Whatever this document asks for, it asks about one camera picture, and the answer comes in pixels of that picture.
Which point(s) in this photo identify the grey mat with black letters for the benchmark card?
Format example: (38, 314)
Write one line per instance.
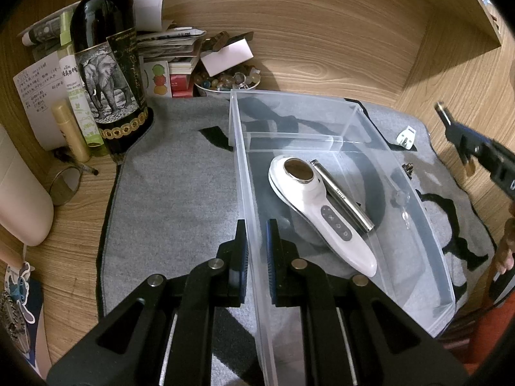
(176, 200)

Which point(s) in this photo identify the white card on bowl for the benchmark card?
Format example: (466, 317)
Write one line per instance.
(228, 57)

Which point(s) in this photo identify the cartoon sticker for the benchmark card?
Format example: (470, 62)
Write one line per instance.
(15, 315)

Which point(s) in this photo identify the yellow lip balm tube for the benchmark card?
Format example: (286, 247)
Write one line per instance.
(69, 128)

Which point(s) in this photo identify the clear plastic storage bin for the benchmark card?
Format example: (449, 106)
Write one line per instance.
(332, 151)

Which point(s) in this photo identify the stack of books and papers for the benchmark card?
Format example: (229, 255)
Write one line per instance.
(157, 39)

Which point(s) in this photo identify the dark wine bottle elephant label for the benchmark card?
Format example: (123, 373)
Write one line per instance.
(104, 38)

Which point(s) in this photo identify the orange jacket sleeve forearm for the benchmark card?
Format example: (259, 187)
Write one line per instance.
(488, 329)

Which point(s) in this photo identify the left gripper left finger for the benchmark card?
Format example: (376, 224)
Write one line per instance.
(162, 332)

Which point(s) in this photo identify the white bowl of stones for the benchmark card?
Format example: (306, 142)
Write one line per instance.
(240, 77)

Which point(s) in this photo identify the key bunch with harmonica keychain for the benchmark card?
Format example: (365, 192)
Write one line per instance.
(401, 197)

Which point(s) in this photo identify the white handwritten note paper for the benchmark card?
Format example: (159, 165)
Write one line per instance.
(39, 87)

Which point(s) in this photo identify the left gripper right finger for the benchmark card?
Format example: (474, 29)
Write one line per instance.
(352, 332)

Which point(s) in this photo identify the round glass lens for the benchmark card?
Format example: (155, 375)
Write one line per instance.
(66, 183)

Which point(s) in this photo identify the person right hand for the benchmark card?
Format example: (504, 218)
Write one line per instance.
(504, 257)

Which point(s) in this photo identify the white handheld massager device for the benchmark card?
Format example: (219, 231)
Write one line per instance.
(300, 186)

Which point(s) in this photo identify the green white tube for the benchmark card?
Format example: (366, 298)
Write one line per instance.
(76, 92)

